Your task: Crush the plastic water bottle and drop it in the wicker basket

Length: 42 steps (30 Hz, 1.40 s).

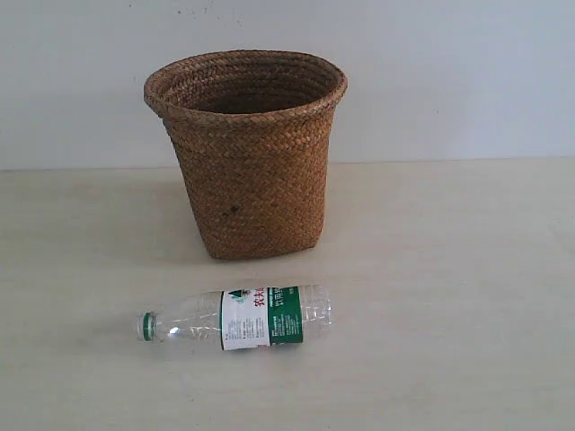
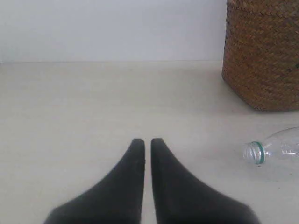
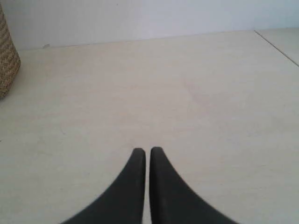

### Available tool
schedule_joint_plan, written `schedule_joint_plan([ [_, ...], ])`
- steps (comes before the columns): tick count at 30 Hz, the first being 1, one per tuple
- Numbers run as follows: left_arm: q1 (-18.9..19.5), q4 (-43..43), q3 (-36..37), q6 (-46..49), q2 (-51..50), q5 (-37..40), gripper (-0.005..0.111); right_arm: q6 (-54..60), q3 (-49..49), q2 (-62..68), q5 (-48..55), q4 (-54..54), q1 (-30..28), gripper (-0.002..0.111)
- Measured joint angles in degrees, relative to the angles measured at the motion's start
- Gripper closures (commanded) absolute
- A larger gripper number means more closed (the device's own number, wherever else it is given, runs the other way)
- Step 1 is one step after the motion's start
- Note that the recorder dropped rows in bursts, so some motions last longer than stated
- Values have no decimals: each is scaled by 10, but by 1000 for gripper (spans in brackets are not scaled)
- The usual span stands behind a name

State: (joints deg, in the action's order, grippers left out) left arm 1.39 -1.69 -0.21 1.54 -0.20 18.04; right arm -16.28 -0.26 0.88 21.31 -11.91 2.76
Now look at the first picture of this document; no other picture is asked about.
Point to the woven brown wicker basket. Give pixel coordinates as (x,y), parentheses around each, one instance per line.
(251,130)

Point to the clear plastic water bottle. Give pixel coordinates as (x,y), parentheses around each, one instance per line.
(243,318)

